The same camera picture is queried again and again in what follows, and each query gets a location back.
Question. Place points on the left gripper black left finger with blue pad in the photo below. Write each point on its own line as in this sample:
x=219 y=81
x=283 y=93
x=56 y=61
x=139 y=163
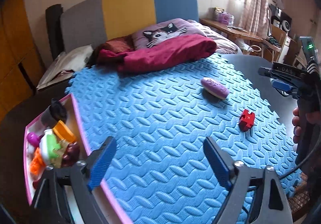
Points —
x=50 y=204

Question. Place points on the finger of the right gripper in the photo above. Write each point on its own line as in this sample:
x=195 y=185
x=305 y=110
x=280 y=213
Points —
x=282 y=72
x=282 y=86

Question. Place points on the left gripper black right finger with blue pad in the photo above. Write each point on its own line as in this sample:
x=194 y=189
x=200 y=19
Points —
x=269 y=204

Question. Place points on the brown massage brush yellow pegs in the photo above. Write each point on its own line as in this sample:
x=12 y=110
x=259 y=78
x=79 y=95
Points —
x=68 y=154

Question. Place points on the purple perforated dome toy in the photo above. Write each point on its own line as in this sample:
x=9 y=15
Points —
x=34 y=139

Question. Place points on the lilac patterned oval toy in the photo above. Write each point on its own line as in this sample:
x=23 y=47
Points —
x=215 y=88

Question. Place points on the person right hand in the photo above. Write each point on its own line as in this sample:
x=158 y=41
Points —
x=313 y=118

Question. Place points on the wooden side desk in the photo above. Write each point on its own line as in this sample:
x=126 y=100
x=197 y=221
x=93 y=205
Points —
x=235 y=34

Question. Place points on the red cylindrical can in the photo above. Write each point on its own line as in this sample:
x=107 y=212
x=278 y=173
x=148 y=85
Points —
x=36 y=183

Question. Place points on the orange building block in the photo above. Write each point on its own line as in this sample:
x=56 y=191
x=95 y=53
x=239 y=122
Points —
x=37 y=164

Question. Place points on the red puzzle block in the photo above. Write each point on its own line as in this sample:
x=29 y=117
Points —
x=246 y=120

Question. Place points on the white green round toy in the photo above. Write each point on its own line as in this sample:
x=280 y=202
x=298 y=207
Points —
x=49 y=147

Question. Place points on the pink floral curtain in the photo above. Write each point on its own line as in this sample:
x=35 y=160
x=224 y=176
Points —
x=254 y=18

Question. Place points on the pink rimmed white tray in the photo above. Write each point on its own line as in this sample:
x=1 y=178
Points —
x=108 y=204

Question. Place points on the orange plastic clip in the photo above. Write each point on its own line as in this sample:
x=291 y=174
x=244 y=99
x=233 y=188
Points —
x=63 y=132

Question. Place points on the pink box on desk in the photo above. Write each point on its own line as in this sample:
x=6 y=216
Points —
x=226 y=18

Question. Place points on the clear jar black lid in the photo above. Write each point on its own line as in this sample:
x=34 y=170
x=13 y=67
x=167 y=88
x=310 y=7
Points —
x=54 y=113

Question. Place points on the blue foam puzzle mat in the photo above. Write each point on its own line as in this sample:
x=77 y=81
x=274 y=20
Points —
x=159 y=173

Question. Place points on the cat print purple pillow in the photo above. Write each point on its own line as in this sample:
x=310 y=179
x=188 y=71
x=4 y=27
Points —
x=158 y=33

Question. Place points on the beige canvas bag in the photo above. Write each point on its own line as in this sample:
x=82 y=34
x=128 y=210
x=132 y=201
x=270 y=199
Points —
x=65 y=65

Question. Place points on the crimson blanket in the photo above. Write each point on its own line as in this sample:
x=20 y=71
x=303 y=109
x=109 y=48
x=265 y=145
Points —
x=121 y=54

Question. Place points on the grey yellow blue headboard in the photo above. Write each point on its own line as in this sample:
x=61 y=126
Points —
x=92 y=22

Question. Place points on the black rolled mat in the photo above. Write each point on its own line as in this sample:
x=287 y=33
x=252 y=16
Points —
x=55 y=38

